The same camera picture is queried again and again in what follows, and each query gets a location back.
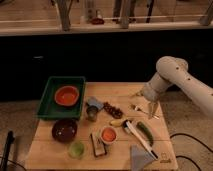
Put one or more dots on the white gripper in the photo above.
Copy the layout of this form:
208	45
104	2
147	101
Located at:
151	94

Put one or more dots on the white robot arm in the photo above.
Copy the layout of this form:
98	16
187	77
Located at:
174	71

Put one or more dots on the white cup with orange apple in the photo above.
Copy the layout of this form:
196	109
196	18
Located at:
108	135

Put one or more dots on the metal cup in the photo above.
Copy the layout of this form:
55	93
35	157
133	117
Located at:
92	113

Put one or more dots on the green paper cup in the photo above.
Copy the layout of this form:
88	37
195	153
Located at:
76	149

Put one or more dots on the silver fork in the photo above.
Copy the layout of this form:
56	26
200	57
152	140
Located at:
136	108

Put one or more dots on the green cucumber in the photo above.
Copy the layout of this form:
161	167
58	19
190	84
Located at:
142	127

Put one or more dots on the bunch of dark grapes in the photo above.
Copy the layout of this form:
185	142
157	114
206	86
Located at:
113	111

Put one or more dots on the yellow banana piece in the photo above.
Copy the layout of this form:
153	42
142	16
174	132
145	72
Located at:
117	122

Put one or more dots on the grey folded cloth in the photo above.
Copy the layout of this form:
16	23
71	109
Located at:
140	158

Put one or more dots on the blue grey cloth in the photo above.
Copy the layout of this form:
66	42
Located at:
92	101

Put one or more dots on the black rectangular box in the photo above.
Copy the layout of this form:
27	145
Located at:
99	148

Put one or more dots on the orange bowl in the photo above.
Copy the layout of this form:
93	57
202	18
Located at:
66	95

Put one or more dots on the green plastic tray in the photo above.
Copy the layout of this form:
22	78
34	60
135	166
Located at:
49	110

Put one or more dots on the dark red bowl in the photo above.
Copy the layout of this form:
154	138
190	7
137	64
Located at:
64	130

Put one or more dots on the red object on shelf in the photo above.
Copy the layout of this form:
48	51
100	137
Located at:
98	20

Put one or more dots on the black stand left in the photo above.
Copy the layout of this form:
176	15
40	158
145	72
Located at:
9	140

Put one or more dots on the white handled knife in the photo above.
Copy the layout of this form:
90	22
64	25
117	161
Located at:
127	125

